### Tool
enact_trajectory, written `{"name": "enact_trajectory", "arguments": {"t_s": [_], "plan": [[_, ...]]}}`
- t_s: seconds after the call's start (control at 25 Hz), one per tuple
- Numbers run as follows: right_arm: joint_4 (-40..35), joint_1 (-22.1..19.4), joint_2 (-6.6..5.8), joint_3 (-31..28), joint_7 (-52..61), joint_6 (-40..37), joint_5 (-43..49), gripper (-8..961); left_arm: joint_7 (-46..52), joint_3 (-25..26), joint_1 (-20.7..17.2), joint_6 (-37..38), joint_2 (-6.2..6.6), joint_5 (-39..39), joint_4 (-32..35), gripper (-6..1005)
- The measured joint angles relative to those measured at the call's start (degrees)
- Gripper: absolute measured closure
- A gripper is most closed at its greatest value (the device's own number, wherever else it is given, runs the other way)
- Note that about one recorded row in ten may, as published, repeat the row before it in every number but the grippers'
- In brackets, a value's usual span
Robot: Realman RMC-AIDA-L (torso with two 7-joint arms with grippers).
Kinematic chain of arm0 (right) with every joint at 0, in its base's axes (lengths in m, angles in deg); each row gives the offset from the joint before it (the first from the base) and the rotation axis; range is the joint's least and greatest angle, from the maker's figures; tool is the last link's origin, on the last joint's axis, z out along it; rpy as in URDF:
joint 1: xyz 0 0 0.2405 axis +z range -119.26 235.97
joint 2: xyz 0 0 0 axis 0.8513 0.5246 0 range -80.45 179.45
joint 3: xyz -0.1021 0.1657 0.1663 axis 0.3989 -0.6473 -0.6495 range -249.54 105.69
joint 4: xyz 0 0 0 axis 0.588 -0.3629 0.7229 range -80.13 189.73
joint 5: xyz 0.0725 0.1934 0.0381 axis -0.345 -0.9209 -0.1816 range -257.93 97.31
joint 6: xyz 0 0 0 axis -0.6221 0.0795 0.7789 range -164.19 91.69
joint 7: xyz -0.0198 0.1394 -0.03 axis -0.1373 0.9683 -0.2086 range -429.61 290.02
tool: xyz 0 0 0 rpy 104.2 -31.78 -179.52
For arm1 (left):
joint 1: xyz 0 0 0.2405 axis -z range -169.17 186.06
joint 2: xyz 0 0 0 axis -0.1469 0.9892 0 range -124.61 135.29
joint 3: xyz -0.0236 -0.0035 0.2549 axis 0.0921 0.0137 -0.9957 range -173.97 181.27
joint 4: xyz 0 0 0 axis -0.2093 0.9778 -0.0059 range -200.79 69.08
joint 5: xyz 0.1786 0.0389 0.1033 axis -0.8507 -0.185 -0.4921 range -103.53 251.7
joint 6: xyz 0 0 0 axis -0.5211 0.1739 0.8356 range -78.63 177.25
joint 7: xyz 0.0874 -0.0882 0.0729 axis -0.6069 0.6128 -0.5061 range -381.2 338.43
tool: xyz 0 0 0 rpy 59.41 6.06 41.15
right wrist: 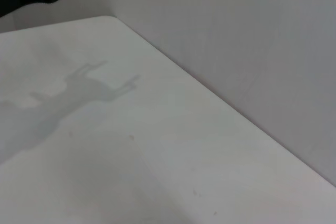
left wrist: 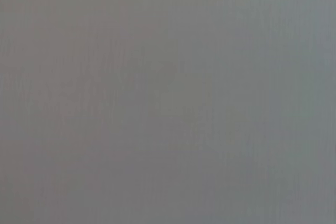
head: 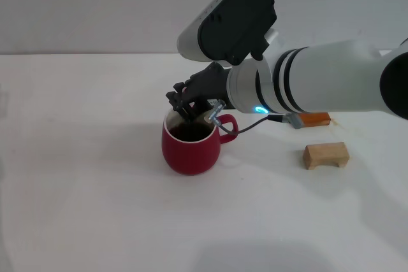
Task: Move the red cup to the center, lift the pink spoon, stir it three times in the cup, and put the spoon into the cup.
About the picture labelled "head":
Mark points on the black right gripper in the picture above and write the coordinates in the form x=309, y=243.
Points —
x=207, y=84

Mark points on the red ceramic cup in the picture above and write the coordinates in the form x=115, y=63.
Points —
x=191, y=154

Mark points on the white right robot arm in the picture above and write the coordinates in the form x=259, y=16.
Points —
x=318, y=74

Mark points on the dark coffee liquid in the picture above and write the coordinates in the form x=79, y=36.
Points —
x=191, y=133

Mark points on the dark orange wooden block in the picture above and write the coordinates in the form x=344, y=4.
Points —
x=315, y=118

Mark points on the light wooden block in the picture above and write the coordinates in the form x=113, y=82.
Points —
x=318, y=155

